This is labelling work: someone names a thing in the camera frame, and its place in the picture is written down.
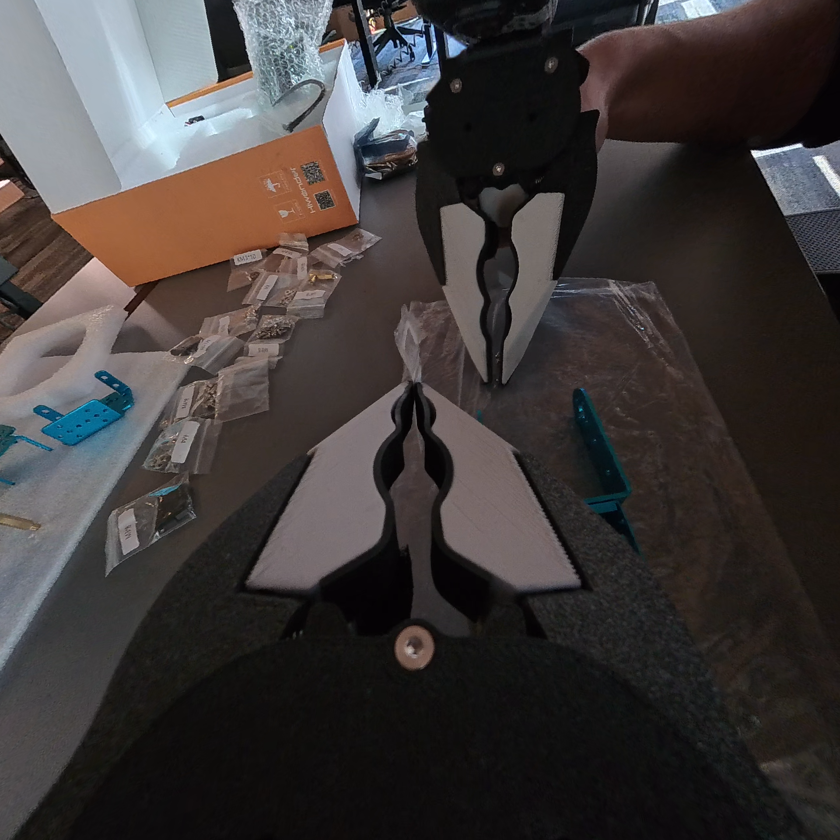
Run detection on crumpled blue parts bag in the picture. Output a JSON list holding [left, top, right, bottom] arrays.
[[354, 128, 417, 178]]

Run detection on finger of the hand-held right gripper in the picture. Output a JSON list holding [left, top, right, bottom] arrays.
[[440, 200, 493, 387], [492, 194, 567, 388]]

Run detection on white foam sheet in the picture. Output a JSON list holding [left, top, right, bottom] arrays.
[[0, 256, 191, 670]]

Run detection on black swivel chair base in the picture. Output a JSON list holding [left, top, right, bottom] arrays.
[[357, 0, 460, 89]]

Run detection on large clear plastic bag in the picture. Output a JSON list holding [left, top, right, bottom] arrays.
[[392, 279, 840, 840]]

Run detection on crumpled clear plastic wrap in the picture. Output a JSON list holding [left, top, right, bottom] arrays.
[[357, 85, 427, 135]]

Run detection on white foam block with hole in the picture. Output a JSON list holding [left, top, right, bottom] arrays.
[[0, 305, 132, 398]]

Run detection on orange and white cardboard box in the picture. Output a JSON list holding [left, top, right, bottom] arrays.
[[0, 0, 365, 287]]

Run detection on blue perforated metal bracket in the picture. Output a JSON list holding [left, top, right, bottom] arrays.
[[34, 371, 135, 447], [0, 423, 53, 487]]

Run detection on black mesh office chair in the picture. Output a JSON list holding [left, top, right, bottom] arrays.
[[784, 211, 840, 280]]

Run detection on blue U-shaped metal bracket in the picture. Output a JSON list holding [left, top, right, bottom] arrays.
[[572, 387, 643, 555]]

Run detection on grey desk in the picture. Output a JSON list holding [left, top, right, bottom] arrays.
[[0, 131, 840, 840]]

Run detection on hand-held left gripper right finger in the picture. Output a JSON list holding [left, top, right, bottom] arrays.
[[413, 382, 585, 597]]

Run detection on black curved cable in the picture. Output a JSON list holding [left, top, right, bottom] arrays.
[[272, 79, 329, 132]]

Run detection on person's right forearm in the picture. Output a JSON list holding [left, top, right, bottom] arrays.
[[577, 0, 840, 151]]

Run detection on pile of small screw bags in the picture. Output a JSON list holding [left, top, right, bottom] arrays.
[[105, 230, 383, 578]]

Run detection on bubble wrap bundle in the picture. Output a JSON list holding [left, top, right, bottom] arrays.
[[236, 0, 326, 109]]

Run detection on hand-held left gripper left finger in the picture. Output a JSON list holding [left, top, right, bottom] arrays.
[[244, 382, 416, 598]]

